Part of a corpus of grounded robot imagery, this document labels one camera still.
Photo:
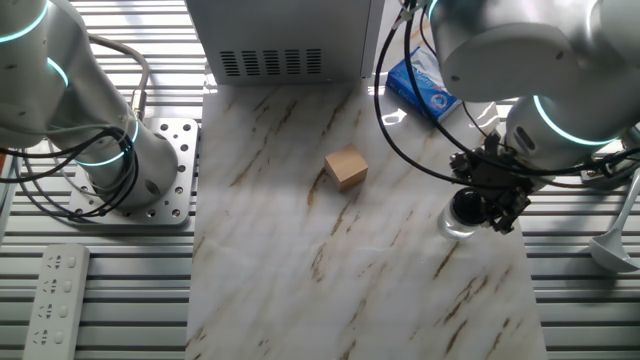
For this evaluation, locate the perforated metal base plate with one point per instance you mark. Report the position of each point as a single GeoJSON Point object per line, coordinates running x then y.
{"type": "Point", "coordinates": [182, 165]}

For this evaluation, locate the clear glass jar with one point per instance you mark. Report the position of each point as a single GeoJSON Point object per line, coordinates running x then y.
{"type": "Point", "coordinates": [450, 230]}

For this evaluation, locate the metal clamp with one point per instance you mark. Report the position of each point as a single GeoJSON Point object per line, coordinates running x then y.
{"type": "Point", "coordinates": [592, 176]}

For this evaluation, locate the white power strip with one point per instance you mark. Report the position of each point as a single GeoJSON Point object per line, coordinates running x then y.
{"type": "Point", "coordinates": [55, 300]}

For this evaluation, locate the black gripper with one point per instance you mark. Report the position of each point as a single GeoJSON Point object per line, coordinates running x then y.
{"type": "Point", "coordinates": [495, 172]}

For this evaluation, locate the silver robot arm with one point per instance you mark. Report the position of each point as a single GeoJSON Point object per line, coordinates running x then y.
{"type": "Point", "coordinates": [500, 45]}

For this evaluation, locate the wooden block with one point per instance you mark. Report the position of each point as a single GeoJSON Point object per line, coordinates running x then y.
{"type": "Point", "coordinates": [345, 167]}

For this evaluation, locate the silver metal case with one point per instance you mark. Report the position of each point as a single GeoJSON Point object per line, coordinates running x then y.
{"type": "Point", "coordinates": [280, 25]}

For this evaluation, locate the blue tissue pack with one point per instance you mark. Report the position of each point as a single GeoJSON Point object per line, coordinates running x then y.
{"type": "Point", "coordinates": [397, 85]}

